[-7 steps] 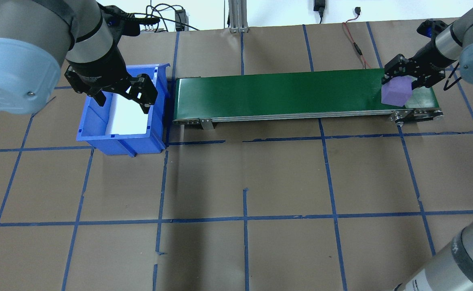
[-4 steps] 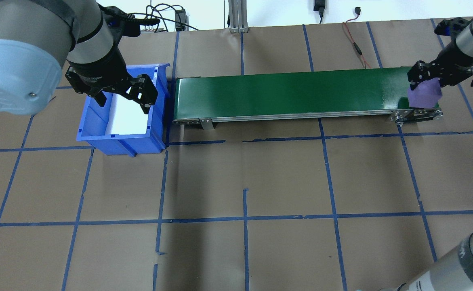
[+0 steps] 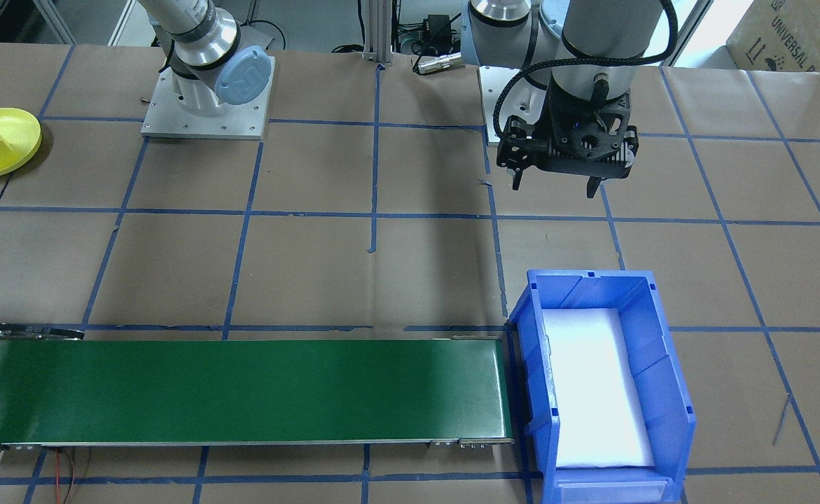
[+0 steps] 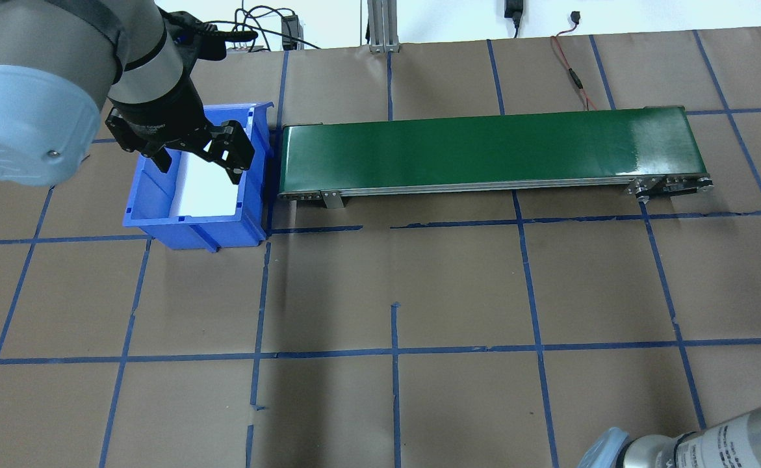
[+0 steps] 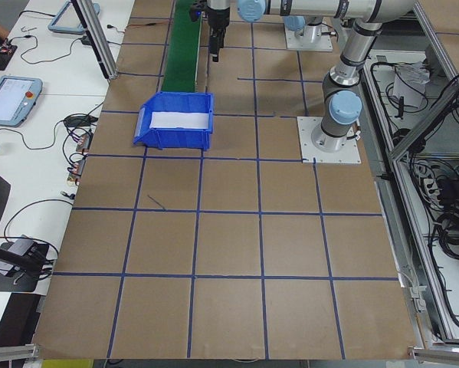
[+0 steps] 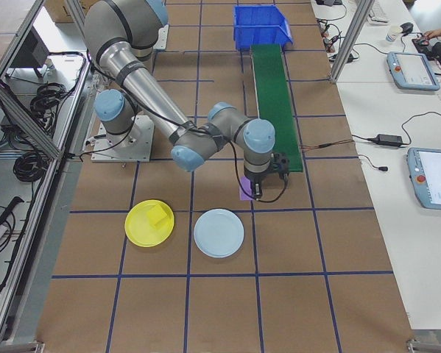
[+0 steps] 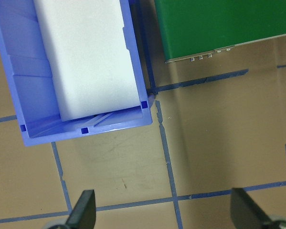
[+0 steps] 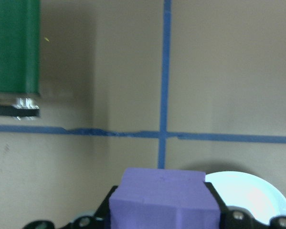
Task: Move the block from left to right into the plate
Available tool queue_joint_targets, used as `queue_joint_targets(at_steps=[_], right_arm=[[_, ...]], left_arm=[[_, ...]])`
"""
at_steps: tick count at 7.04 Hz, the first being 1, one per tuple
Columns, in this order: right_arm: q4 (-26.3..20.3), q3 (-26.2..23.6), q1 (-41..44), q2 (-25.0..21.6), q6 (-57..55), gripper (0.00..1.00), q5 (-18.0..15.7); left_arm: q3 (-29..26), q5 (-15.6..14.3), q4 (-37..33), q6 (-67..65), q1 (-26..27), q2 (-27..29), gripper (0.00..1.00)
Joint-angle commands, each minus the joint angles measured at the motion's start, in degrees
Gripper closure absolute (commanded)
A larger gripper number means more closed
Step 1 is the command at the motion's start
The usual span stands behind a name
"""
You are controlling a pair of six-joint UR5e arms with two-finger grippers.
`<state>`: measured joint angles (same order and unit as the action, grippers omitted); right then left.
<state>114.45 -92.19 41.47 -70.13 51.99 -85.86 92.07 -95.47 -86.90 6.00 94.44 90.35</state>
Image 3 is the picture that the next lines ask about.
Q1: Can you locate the yellow round plate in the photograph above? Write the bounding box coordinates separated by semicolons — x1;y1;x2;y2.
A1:
0;108;43;180

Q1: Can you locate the silver cylindrical connector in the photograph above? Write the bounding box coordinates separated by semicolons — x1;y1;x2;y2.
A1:
413;52;464;75

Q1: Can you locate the black power adapter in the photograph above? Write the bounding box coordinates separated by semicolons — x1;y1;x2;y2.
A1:
420;14;454;50

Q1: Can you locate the blue plastic bin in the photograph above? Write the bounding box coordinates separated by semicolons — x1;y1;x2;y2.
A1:
508;269;697;504

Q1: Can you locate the brown cardboard box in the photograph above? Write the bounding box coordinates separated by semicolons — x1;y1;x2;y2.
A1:
728;0;820;78

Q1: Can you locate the green conveyor belt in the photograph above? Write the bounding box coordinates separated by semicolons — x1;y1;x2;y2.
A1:
0;323;515;452

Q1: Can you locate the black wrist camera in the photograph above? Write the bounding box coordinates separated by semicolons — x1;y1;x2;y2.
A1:
544;146;639;181

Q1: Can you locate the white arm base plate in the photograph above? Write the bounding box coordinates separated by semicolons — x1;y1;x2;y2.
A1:
141;59;270;140
478;66;559;146

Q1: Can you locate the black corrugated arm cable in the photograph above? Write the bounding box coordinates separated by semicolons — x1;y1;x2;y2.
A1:
494;0;679;138

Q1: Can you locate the aluminium profile post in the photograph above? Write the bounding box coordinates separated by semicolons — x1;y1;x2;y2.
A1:
359;0;394;67

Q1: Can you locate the grey metal bar frame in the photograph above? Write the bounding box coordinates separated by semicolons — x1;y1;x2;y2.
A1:
0;0;137;47

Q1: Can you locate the thin red wire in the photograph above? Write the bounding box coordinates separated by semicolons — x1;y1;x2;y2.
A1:
55;448;78;504

